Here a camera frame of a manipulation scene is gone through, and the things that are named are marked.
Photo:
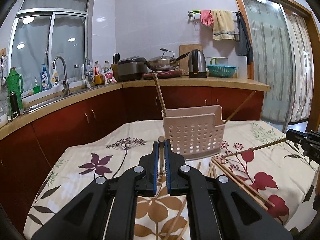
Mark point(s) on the pink white snack bag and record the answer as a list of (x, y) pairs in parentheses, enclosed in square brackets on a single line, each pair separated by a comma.
[(109, 76)]

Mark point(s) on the teal plastic colander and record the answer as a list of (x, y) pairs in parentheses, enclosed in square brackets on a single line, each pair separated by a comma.
[(224, 71)]

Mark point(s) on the blue detergent bottle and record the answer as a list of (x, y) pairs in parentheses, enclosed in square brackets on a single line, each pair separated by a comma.
[(45, 81)]

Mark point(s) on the aluminium sliding window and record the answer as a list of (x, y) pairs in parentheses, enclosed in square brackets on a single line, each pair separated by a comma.
[(53, 32)]

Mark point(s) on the yellow hanging towel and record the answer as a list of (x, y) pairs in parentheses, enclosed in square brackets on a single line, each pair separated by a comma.
[(223, 25)]

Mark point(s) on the white plastic container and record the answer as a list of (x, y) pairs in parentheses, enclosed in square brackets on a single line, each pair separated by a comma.
[(242, 67)]

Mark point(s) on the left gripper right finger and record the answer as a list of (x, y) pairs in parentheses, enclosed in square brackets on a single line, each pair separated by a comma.
[(218, 208)]

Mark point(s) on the stainless steel sink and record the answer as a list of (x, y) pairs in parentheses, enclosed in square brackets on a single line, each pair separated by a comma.
[(75, 96)]

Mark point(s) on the cooking oil bottle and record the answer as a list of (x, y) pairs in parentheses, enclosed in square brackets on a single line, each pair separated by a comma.
[(98, 76)]

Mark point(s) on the glass sliding door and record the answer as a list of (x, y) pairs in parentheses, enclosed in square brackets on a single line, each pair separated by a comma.
[(285, 40)]

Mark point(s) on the white spray cleaner bottle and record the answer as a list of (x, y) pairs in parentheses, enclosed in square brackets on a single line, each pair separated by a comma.
[(55, 81)]

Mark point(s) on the dark grey hanging cloth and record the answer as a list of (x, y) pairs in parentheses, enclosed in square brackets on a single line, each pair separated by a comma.
[(244, 47)]

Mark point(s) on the hanging steel ladle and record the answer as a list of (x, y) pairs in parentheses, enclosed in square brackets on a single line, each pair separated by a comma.
[(3, 78)]

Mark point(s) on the red kitchen cabinets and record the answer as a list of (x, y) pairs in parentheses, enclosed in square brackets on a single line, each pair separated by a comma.
[(29, 149)]

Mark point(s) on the red induction cooker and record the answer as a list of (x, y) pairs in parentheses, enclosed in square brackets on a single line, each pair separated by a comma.
[(166, 74)]

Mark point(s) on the wooden chopstick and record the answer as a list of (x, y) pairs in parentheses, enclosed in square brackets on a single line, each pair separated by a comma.
[(257, 148), (242, 183), (159, 92), (230, 102), (210, 170), (240, 186), (175, 221), (161, 141)]

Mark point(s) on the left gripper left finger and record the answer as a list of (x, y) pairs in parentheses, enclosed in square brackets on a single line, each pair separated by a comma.
[(105, 209)]

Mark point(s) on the grey rice cooker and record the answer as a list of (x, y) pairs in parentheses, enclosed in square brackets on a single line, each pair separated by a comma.
[(132, 68)]

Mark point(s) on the green soap dispenser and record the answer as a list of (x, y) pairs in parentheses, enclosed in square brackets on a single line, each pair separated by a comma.
[(36, 87)]

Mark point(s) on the white green mug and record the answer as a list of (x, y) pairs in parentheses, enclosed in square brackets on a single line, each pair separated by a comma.
[(219, 61)]

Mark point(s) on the green thermos jug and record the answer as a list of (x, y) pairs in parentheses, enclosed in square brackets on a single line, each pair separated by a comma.
[(15, 83)]

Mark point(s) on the pink perforated utensil holder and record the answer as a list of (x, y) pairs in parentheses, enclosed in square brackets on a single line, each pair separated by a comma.
[(194, 132)]

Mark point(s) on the clear bottle white cap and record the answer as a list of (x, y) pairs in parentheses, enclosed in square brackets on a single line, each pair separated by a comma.
[(107, 66)]

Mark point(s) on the knife block with knives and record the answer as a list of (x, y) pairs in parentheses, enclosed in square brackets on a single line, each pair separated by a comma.
[(114, 66)]

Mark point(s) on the black thermos bottle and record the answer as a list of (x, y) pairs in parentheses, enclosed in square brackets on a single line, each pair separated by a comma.
[(14, 105)]

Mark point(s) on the steel electric kettle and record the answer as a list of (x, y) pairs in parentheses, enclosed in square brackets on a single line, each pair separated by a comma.
[(197, 64)]

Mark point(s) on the pink rubber glove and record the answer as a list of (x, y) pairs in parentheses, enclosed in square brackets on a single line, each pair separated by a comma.
[(206, 17)]

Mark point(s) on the wall towel rail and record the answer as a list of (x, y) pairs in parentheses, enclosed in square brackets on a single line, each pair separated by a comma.
[(192, 13)]

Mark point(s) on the steel wok with lid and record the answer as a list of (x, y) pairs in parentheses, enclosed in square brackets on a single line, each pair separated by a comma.
[(166, 61)]

